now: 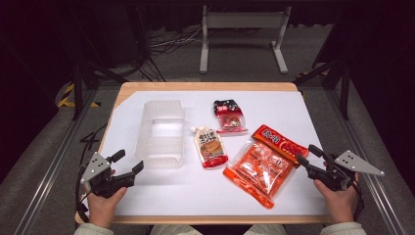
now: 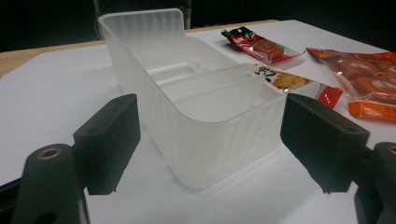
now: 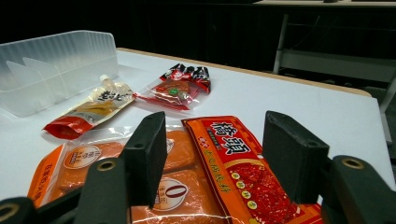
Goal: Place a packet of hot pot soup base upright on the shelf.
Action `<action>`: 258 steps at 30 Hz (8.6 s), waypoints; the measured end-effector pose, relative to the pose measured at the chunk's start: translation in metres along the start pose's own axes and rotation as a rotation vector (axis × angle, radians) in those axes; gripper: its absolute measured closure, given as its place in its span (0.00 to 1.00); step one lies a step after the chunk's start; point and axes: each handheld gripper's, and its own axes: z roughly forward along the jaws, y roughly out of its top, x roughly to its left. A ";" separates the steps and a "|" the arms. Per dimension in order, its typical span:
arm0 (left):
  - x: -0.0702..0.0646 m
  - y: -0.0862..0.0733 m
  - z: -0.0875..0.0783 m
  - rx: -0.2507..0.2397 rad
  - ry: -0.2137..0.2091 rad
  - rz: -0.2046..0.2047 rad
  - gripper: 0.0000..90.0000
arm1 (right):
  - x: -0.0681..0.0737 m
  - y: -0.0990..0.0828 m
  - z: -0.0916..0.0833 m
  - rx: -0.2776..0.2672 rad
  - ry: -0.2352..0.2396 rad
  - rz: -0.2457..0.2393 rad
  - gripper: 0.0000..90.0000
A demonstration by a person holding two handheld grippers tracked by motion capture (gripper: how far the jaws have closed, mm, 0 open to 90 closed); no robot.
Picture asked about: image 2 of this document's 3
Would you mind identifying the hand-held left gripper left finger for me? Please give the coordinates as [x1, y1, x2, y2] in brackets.
[72, 92, 142, 196]

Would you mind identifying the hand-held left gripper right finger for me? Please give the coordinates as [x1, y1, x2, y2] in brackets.
[280, 92, 372, 194]

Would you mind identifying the large orange snack packet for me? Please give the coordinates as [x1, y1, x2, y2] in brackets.
[305, 47, 396, 122]

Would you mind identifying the translucent white plastic storage box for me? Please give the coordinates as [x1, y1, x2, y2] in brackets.
[97, 7, 288, 190]

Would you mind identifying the small red snack packet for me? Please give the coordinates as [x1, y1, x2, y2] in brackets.
[220, 26, 305, 66]

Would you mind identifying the yellow and red snack packet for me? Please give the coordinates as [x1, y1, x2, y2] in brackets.
[253, 63, 345, 110]

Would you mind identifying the metal stand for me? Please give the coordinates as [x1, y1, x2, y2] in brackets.
[182, 0, 192, 31]

